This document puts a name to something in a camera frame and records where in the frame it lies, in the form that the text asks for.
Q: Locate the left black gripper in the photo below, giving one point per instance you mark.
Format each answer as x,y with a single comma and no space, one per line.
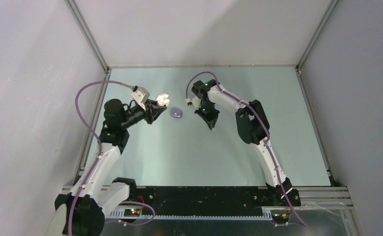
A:
152,107

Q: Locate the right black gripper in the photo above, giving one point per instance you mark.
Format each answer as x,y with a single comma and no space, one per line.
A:
211,119

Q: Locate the white charging case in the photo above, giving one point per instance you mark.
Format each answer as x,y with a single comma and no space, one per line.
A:
163,99

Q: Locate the purple charging case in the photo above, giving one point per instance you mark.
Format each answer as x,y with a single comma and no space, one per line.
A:
176,113

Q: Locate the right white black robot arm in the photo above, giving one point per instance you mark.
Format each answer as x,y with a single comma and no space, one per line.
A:
252,127

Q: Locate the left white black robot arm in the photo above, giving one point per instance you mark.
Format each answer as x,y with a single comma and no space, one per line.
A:
83,211

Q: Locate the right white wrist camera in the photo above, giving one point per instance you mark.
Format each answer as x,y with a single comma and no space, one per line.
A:
195,102

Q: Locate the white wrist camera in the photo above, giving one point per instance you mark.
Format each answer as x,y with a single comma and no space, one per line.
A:
140,96
195,102

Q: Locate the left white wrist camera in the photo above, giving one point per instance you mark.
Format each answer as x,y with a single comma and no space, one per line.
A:
140,96

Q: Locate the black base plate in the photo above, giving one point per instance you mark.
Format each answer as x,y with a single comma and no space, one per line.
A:
207,208

